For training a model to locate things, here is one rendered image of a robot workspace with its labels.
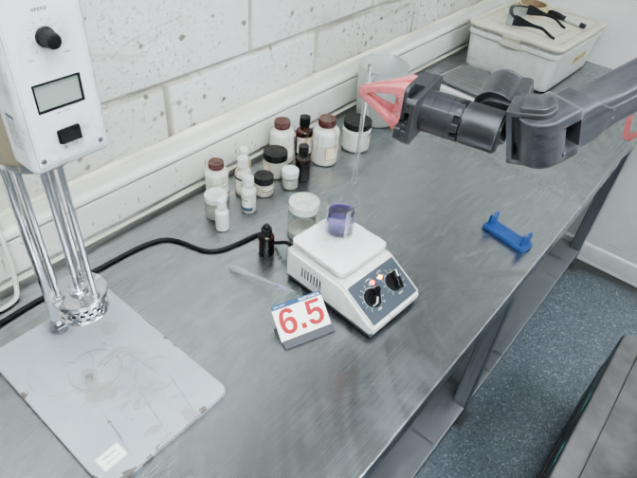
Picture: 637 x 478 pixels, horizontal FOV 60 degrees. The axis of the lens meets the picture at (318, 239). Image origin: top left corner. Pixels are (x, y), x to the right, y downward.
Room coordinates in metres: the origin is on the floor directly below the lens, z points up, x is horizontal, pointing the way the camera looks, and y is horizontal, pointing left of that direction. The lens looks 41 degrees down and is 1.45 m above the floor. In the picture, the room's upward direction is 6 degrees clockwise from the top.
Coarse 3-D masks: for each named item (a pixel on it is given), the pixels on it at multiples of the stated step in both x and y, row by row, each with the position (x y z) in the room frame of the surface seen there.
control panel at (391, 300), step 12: (384, 264) 0.69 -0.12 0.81; (396, 264) 0.70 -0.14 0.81; (372, 276) 0.66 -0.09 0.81; (384, 276) 0.67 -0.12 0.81; (348, 288) 0.62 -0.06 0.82; (360, 288) 0.63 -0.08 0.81; (384, 288) 0.65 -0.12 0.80; (408, 288) 0.67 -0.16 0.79; (360, 300) 0.62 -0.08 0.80; (384, 300) 0.63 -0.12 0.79; (396, 300) 0.64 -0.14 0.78; (372, 312) 0.60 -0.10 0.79; (384, 312) 0.61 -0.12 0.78
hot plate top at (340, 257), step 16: (320, 224) 0.75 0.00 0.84; (304, 240) 0.71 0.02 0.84; (320, 240) 0.71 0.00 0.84; (336, 240) 0.71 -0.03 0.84; (352, 240) 0.72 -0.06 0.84; (368, 240) 0.72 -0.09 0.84; (320, 256) 0.67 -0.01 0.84; (336, 256) 0.67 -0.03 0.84; (352, 256) 0.68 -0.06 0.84; (368, 256) 0.68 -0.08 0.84; (336, 272) 0.64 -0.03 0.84
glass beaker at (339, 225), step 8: (336, 192) 0.76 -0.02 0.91; (344, 192) 0.76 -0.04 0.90; (352, 192) 0.76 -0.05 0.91; (328, 200) 0.74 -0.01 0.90; (336, 200) 0.76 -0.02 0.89; (344, 200) 0.76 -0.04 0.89; (352, 200) 0.76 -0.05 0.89; (328, 208) 0.73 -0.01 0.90; (336, 208) 0.72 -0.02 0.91; (352, 208) 0.72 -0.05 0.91; (328, 216) 0.72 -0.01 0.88; (336, 216) 0.72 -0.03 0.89; (344, 216) 0.72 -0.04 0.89; (352, 216) 0.72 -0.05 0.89; (328, 224) 0.72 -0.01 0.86; (336, 224) 0.72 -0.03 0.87; (344, 224) 0.72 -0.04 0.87; (352, 224) 0.72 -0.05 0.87; (328, 232) 0.72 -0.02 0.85; (336, 232) 0.72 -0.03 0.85; (344, 232) 0.72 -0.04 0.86; (352, 232) 0.73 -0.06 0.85; (344, 240) 0.72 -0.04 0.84
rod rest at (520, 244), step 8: (496, 216) 0.91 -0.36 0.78; (488, 224) 0.90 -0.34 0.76; (496, 224) 0.91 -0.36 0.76; (496, 232) 0.88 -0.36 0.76; (504, 232) 0.88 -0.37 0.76; (512, 232) 0.88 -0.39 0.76; (504, 240) 0.86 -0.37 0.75; (512, 240) 0.86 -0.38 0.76; (520, 240) 0.86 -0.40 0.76; (528, 240) 0.85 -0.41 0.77; (520, 248) 0.84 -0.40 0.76; (528, 248) 0.85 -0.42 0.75
